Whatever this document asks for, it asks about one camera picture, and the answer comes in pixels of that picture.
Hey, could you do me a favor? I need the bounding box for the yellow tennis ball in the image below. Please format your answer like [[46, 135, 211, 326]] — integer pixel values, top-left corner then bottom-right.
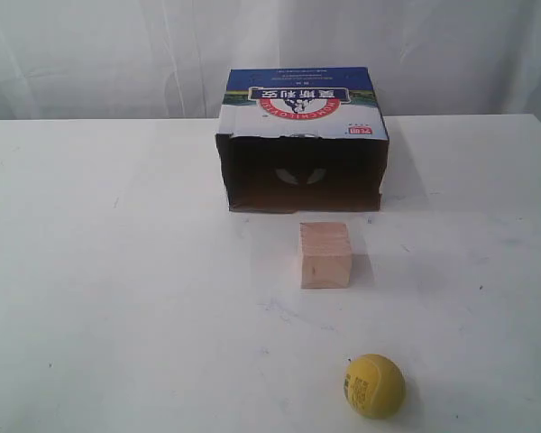
[[344, 354, 406, 418]]

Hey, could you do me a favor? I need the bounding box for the white backdrop curtain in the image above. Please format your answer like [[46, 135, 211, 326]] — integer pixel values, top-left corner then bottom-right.
[[0, 1, 541, 120]]

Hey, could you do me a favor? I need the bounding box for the light wooden cube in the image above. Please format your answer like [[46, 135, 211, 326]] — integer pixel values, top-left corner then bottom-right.
[[299, 222, 353, 289]]

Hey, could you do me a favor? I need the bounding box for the blue white cardboard box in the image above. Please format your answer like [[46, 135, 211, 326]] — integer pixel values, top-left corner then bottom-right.
[[215, 67, 390, 213]]

